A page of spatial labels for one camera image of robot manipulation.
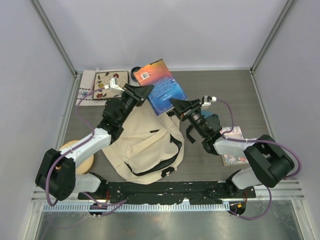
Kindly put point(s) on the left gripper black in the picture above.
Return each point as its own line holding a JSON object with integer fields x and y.
{"x": 138, "y": 94}

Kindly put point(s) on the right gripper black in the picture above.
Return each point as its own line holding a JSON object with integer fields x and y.
{"x": 185, "y": 108}

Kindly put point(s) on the blue sunset paperback book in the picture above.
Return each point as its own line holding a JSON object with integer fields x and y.
{"x": 165, "y": 86}

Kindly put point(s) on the cream canvas backpack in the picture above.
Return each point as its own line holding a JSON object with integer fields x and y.
{"x": 150, "y": 147}

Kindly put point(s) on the floral pastel notebook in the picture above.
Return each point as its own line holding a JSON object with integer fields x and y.
{"x": 232, "y": 155}

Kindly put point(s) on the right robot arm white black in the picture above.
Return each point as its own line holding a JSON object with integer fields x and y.
{"x": 268, "y": 160}

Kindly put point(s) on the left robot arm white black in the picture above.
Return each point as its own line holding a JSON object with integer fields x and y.
{"x": 57, "y": 172}

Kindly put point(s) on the dark blue ceramic mug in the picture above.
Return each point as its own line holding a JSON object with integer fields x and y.
{"x": 133, "y": 71}

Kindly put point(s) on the floral square ceramic plate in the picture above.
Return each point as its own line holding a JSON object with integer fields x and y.
{"x": 103, "y": 79}

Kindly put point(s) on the white patterned placemat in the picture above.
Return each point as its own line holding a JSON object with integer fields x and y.
{"x": 87, "y": 85}

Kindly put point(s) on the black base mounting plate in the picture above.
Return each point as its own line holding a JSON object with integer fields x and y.
{"x": 173, "y": 192}

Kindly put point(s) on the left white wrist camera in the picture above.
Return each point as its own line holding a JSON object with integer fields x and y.
{"x": 113, "y": 89}

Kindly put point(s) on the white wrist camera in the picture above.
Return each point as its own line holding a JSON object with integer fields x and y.
{"x": 113, "y": 89}
{"x": 206, "y": 101}

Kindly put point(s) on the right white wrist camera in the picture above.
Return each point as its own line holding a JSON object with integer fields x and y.
{"x": 206, "y": 101}

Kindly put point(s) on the slotted grey cable duct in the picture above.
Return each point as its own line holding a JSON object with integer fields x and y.
{"x": 185, "y": 206}

